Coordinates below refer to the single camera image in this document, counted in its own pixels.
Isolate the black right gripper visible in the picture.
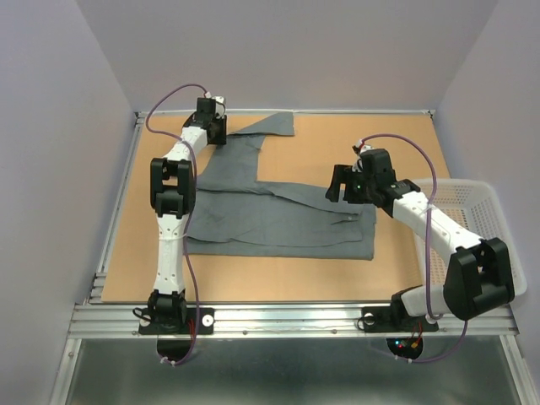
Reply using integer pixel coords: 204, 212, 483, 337
323, 165, 375, 204

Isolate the grey long sleeve shirt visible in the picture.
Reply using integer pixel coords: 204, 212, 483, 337
187, 112, 376, 261

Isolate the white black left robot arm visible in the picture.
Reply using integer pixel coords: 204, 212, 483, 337
139, 111, 227, 335

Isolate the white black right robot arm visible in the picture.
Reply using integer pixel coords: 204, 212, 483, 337
326, 165, 526, 329

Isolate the white perforated plastic basket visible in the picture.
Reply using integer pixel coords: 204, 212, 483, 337
414, 178, 527, 296

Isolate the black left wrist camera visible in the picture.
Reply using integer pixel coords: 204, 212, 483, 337
195, 96, 226, 123

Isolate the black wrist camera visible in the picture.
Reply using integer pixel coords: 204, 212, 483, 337
195, 96, 226, 123
360, 148, 397, 187

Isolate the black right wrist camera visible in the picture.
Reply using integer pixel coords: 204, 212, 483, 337
360, 148, 397, 187

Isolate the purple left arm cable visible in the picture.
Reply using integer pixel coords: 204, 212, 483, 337
145, 84, 212, 367

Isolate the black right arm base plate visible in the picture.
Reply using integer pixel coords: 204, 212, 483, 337
356, 305, 439, 333

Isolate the aluminium front frame rail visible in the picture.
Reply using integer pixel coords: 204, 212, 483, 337
67, 302, 519, 340

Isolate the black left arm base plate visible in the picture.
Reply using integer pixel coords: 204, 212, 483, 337
132, 307, 215, 336

